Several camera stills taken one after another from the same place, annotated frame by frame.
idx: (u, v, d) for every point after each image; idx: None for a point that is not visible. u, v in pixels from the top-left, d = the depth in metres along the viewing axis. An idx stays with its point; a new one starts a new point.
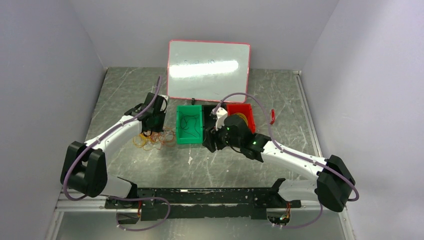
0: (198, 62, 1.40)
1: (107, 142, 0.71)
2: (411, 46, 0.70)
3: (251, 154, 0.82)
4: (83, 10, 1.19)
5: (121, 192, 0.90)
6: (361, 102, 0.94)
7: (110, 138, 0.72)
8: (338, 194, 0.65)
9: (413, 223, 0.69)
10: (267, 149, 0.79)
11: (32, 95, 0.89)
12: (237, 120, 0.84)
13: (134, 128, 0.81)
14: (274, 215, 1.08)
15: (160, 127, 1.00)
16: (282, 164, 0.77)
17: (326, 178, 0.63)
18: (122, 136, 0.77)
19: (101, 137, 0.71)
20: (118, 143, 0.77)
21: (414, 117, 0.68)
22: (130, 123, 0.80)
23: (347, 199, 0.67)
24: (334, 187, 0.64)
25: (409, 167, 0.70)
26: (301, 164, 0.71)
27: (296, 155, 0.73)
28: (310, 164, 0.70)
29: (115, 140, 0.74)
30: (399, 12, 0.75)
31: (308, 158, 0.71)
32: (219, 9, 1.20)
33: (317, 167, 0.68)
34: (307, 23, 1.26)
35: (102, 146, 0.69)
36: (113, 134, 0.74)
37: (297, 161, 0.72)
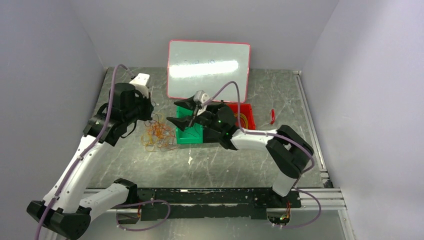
0: (198, 62, 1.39)
1: (66, 195, 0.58)
2: (411, 46, 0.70)
3: (225, 145, 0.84)
4: (82, 10, 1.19)
5: (117, 199, 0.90)
6: (361, 103, 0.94)
7: (70, 186, 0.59)
8: (290, 157, 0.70)
9: (413, 224, 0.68)
10: (235, 134, 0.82)
11: (32, 95, 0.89)
12: (229, 116, 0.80)
13: (100, 152, 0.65)
14: (274, 215, 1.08)
15: (145, 115, 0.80)
16: (248, 145, 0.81)
17: (274, 144, 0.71)
18: (89, 167, 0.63)
19: (58, 190, 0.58)
20: (89, 174, 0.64)
21: (414, 117, 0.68)
22: (90, 152, 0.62)
23: (302, 163, 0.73)
24: (285, 152, 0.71)
25: (409, 168, 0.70)
26: (256, 138, 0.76)
27: (255, 134, 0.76)
28: (264, 136, 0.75)
29: (78, 183, 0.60)
30: (400, 13, 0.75)
31: (261, 132, 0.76)
32: (219, 9, 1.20)
33: (268, 137, 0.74)
34: (307, 23, 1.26)
35: (62, 203, 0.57)
36: (74, 176, 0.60)
37: (252, 137, 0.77)
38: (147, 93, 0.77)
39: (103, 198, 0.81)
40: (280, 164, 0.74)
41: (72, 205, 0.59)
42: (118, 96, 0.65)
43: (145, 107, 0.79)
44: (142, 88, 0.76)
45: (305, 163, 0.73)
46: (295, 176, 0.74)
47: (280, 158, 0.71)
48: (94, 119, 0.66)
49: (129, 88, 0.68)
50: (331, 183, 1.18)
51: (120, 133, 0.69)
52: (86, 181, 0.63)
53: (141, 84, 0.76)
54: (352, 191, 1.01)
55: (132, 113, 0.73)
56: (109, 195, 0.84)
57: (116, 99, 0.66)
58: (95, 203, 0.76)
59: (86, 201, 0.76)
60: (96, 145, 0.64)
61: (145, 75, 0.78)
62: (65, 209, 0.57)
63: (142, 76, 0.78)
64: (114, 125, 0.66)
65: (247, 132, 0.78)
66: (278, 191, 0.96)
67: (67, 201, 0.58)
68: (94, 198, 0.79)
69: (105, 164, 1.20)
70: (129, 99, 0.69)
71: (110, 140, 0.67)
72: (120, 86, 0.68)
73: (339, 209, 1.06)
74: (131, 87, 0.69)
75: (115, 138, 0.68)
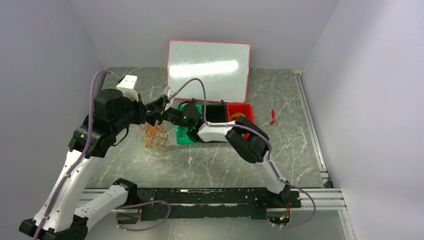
0: (198, 62, 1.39)
1: (56, 214, 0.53)
2: (410, 45, 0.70)
3: (193, 139, 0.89)
4: (83, 10, 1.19)
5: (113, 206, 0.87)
6: (361, 102, 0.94)
7: (59, 205, 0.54)
8: (246, 144, 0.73)
9: (413, 223, 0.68)
10: (201, 128, 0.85)
11: (33, 95, 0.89)
12: (195, 112, 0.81)
13: (90, 167, 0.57)
14: (274, 214, 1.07)
15: (138, 120, 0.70)
16: (215, 137, 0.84)
17: (230, 133, 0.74)
18: (80, 182, 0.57)
19: (47, 209, 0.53)
20: (81, 188, 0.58)
21: (413, 117, 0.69)
22: (78, 169, 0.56)
23: (260, 150, 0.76)
24: (241, 139, 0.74)
25: (409, 167, 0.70)
26: (218, 130, 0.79)
27: (218, 126, 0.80)
28: (224, 128, 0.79)
29: (69, 201, 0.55)
30: (400, 13, 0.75)
31: (221, 124, 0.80)
32: (219, 8, 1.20)
33: (228, 128, 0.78)
34: (307, 23, 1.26)
35: (53, 223, 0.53)
36: (64, 194, 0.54)
37: (215, 129, 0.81)
38: (136, 96, 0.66)
39: (100, 205, 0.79)
40: (240, 152, 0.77)
41: (65, 222, 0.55)
42: (104, 106, 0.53)
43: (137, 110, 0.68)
44: (131, 92, 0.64)
45: (262, 149, 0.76)
46: (255, 161, 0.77)
47: (238, 146, 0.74)
48: (80, 129, 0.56)
49: (116, 96, 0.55)
50: (331, 183, 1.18)
51: (109, 144, 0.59)
52: (77, 195, 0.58)
53: (128, 88, 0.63)
54: (352, 191, 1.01)
55: (122, 121, 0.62)
56: (108, 199, 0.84)
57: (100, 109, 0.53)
58: (92, 212, 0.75)
59: (83, 210, 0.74)
60: (84, 161, 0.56)
61: (133, 77, 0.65)
62: (57, 228, 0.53)
63: (130, 78, 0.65)
64: (102, 137, 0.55)
65: (211, 125, 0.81)
66: (271, 188, 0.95)
67: (58, 220, 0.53)
68: (91, 205, 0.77)
69: (104, 164, 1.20)
70: (117, 106, 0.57)
71: (97, 154, 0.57)
72: (105, 92, 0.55)
73: (339, 209, 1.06)
74: (118, 93, 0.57)
75: (103, 150, 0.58)
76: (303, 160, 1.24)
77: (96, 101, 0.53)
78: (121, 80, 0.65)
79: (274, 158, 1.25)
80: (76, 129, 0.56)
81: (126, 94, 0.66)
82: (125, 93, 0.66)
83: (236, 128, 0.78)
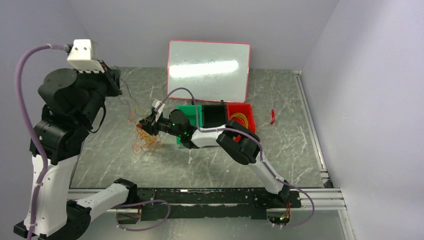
0: (198, 62, 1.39)
1: (42, 220, 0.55)
2: (410, 44, 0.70)
3: (188, 145, 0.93)
4: (81, 10, 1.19)
5: (112, 203, 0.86)
6: (360, 102, 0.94)
7: (42, 213, 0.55)
8: (237, 147, 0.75)
9: (413, 223, 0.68)
10: (194, 134, 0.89)
11: (26, 96, 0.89)
12: (182, 117, 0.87)
13: (60, 170, 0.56)
14: (274, 215, 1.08)
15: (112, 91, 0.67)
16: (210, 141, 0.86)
17: (221, 137, 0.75)
18: (57, 186, 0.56)
19: (32, 218, 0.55)
20: (61, 190, 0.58)
21: (413, 117, 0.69)
22: (48, 176, 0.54)
23: (252, 151, 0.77)
24: (232, 142, 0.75)
25: (409, 167, 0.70)
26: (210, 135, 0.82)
27: (209, 131, 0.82)
28: (215, 132, 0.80)
29: (50, 207, 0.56)
30: (399, 13, 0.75)
31: (212, 129, 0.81)
32: (218, 9, 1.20)
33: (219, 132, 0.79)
34: (307, 23, 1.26)
35: (41, 229, 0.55)
36: (43, 201, 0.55)
37: (208, 135, 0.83)
38: (100, 67, 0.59)
39: (102, 199, 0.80)
40: (232, 155, 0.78)
41: (56, 224, 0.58)
42: (55, 100, 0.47)
43: (107, 83, 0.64)
44: (91, 63, 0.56)
45: (254, 151, 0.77)
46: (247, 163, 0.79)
47: (230, 150, 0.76)
48: (41, 124, 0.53)
49: (67, 83, 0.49)
50: (331, 183, 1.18)
51: (78, 139, 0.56)
52: (60, 197, 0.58)
53: (85, 60, 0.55)
54: (352, 191, 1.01)
55: (91, 105, 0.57)
56: (110, 194, 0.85)
57: (51, 103, 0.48)
58: (95, 203, 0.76)
59: (86, 201, 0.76)
60: (51, 168, 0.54)
61: (85, 41, 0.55)
62: (47, 232, 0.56)
63: (82, 43, 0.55)
64: (66, 135, 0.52)
65: (203, 131, 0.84)
66: (269, 189, 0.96)
67: (46, 225, 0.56)
68: (95, 198, 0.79)
69: (104, 164, 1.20)
70: (75, 94, 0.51)
71: (65, 155, 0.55)
72: (54, 82, 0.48)
73: (339, 209, 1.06)
74: (69, 79, 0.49)
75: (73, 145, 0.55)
76: (303, 160, 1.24)
77: (43, 93, 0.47)
78: (70, 50, 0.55)
79: (274, 158, 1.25)
80: (36, 125, 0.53)
81: (82, 65, 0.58)
82: (83, 65, 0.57)
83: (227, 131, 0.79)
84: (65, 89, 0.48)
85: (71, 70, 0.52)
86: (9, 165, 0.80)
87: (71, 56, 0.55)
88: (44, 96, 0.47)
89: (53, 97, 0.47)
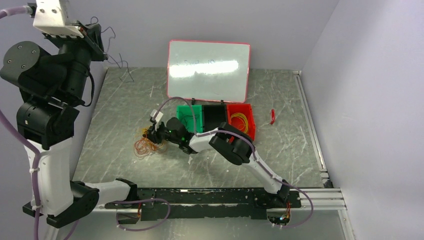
0: (198, 62, 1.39)
1: (48, 201, 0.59)
2: (409, 44, 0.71)
3: (187, 150, 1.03)
4: (80, 11, 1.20)
5: (118, 194, 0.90)
6: (361, 102, 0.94)
7: (46, 195, 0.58)
8: (229, 149, 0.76)
9: (413, 224, 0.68)
10: (191, 140, 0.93)
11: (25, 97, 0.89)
12: (177, 124, 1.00)
13: (53, 156, 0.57)
14: (274, 215, 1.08)
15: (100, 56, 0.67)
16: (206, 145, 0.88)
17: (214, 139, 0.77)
18: (53, 171, 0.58)
19: (37, 199, 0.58)
20: (59, 172, 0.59)
21: (413, 116, 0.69)
22: (43, 162, 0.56)
23: (244, 152, 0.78)
24: (225, 144, 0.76)
25: (409, 168, 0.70)
26: (205, 138, 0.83)
27: (204, 135, 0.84)
28: (209, 135, 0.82)
29: (51, 191, 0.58)
30: (399, 12, 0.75)
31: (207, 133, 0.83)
32: (218, 8, 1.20)
33: (211, 135, 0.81)
34: (307, 22, 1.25)
35: (48, 209, 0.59)
36: (43, 185, 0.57)
37: (202, 138, 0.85)
38: (76, 31, 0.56)
39: (108, 186, 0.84)
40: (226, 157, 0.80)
41: (62, 204, 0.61)
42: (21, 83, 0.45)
43: (89, 49, 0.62)
44: (64, 29, 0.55)
45: (247, 151, 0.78)
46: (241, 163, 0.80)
47: (222, 152, 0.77)
48: (26, 107, 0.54)
49: (30, 62, 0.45)
50: (331, 183, 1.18)
51: (67, 121, 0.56)
52: (61, 178, 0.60)
53: (57, 24, 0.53)
54: (352, 191, 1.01)
55: (74, 83, 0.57)
56: (115, 185, 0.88)
57: (21, 86, 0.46)
58: (101, 188, 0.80)
59: (93, 185, 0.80)
60: (43, 154, 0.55)
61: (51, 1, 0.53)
62: (56, 211, 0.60)
63: (48, 2, 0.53)
64: (53, 118, 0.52)
65: (199, 135, 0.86)
66: (268, 189, 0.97)
67: (52, 206, 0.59)
68: (102, 185, 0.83)
69: (104, 164, 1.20)
70: (47, 73, 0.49)
71: (56, 138, 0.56)
72: (16, 62, 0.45)
73: (339, 209, 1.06)
74: (31, 58, 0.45)
75: (63, 127, 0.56)
76: (303, 160, 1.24)
77: (9, 77, 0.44)
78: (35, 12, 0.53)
79: (274, 158, 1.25)
80: (21, 107, 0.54)
81: (54, 30, 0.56)
82: (54, 30, 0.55)
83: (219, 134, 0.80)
84: (31, 69, 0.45)
85: (33, 44, 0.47)
86: (8, 165, 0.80)
87: (40, 21, 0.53)
88: (10, 80, 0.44)
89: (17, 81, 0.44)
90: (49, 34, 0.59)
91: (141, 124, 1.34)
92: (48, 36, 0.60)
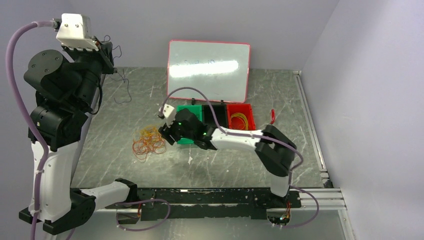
0: (198, 62, 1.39)
1: (46, 206, 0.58)
2: (408, 45, 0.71)
3: (203, 145, 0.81)
4: (80, 11, 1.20)
5: (118, 196, 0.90)
6: (360, 103, 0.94)
7: (46, 199, 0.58)
8: (278, 159, 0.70)
9: (413, 223, 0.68)
10: (214, 134, 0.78)
11: (25, 97, 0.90)
12: (188, 114, 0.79)
13: (60, 158, 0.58)
14: (274, 215, 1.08)
15: (109, 69, 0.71)
16: (234, 146, 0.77)
17: (264, 147, 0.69)
18: (57, 173, 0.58)
19: (36, 204, 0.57)
20: (63, 175, 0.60)
21: (413, 115, 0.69)
22: (49, 163, 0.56)
23: (289, 162, 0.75)
24: (274, 153, 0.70)
25: (409, 168, 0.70)
26: (241, 140, 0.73)
27: (239, 135, 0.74)
28: (249, 138, 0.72)
29: (53, 195, 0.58)
30: (400, 10, 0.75)
31: (246, 133, 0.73)
32: (217, 9, 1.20)
33: (254, 139, 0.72)
34: (307, 23, 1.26)
35: (46, 214, 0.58)
36: (45, 188, 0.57)
37: (237, 138, 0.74)
38: (93, 45, 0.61)
39: (106, 191, 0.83)
40: (268, 166, 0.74)
41: (60, 211, 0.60)
42: (42, 87, 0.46)
43: (101, 61, 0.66)
44: (83, 42, 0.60)
45: (290, 161, 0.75)
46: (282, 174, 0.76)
47: (269, 161, 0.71)
48: (38, 110, 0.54)
49: (53, 67, 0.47)
50: (331, 183, 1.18)
51: (77, 124, 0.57)
52: (63, 180, 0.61)
53: (78, 37, 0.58)
54: (352, 191, 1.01)
55: (86, 90, 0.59)
56: (112, 188, 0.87)
57: (41, 89, 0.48)
58: (99, 193, 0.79)
59: (90, 191, 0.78)
60: (51, 155, 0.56)
61: (76, 18, 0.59)
62: (53, 217, 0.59)
63: (73, 18, 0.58)
64: (64, 121, 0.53)
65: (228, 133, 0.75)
66: (277, 192, 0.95)
67: (50, 211, 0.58)
68: (98, 190, 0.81)
69: (104, 164, 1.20)
70: (64, 78, 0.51)
71: (65, 141, 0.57)
72: (39, 66, 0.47)
73: (339, 209, 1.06)
74: (56, 63, 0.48)
75: (71, 132, 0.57)
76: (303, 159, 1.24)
77: (31, 79, 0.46)
78: (59, 25, 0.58)
79: None
80: (34, 111, 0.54)
81: (73, 43, 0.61)
82: (75, 42, 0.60)
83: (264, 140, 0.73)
84: (53, 73, 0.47)
85: (56, 51, 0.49)
86: (8, 166, 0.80)
87: (62, 34, 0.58)
88: (32, 83, 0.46)
89: (41, 85, 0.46)
90: (67, 46, 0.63)
91: (141, 124, 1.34)
92: (66, 49, 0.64)
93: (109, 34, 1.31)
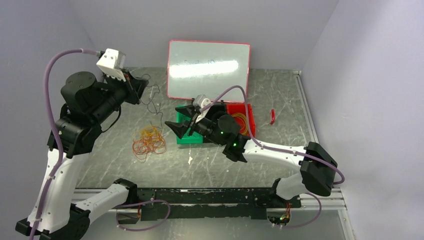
0: (198, 62, 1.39)
1: (48, 215, 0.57)
2: (407, 45, 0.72)
3: (232, 158, 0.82)
4: (81, 11, 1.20)
5: (118, 200, 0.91)
6: (360, 104, 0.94)
7: (50, 207, 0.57)
8: (322, 178, 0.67)
9: (414, 223, 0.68)
10: (249, 147, 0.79)
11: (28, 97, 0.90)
12: (232, 125, 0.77)
13: (73, 165, 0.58)
14: (274, 214, 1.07)
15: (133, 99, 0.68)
16: (268, 160, 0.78)
17: (308, 166, 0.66)
18: (67, 180, 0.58)
19: (39, 212, 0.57)
20: (70, 184, 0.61)
21: (414, 115, 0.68)
22: (61, 170, 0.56)
23: (332, 182, 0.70)
24: (318, 172, 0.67)
25: (409, 168, 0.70)
26: (282, 156, 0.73)
27: (278, 150, 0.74)
28: (291, 154, 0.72)
29: (57, 203, 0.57)
30: (398, 9, 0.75)
31: (287, 149, 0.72)
32: (217, 9, 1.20)
33: (297, 156, 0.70)
34: (308, 23, 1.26)
35: (46, 224, 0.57)
36: (51, 195, 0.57)
37: (275, 154, 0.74)
38: (122, 76, 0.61)
39: (102, 200, 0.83)
40: (309, 185, 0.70)
41: (59, 221, 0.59)
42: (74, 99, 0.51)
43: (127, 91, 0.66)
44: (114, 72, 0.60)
45: (333, 179, 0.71)
46: (323, 194, 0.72)
47: (312, 180, 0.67)
48: (59, 122, 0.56)
49: (86, 84, 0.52)
50: None
51: (93, 136, 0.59)
52: (69, 189, 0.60)
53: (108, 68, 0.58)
54: (352, 191, 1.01)
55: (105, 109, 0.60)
56: (108, 196, 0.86)
57: (71, 102, 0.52)
58: (94, 205, 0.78)
59: (85, 204, 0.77)
60: (66, 161, 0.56)
61: (113, 52, 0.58)
62: (50, 228, 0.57)
63: (111, 52, 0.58)
64: (83, 132, 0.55)
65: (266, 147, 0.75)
66: (281, 194, 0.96)
67: (50, 220, 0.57)
68: (93, 200, 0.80)
69: (105, 164, 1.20)
70: (92, 95, 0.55)
71: (79, 151, 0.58)
72: (74, 81, 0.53)
73: (339, 209, 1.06)
74: (89, 80, 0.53)
75: (86, 144, 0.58)
76: None
77: (65, 92, 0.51)
78: (101, 55, 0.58)
79: None
80: (55, 122, 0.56)
81: (110, 72, 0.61)
82: (109, 71, 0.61)
83: (306, 158, 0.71)
84: (85, 89, 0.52)
85: (91, 74, 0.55)
86: (9, 166, 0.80)
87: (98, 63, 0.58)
88: (66, 95, 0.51)
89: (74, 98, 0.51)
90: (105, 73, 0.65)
91: (141, 124, 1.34)
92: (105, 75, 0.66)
93: (109, 34, 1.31)
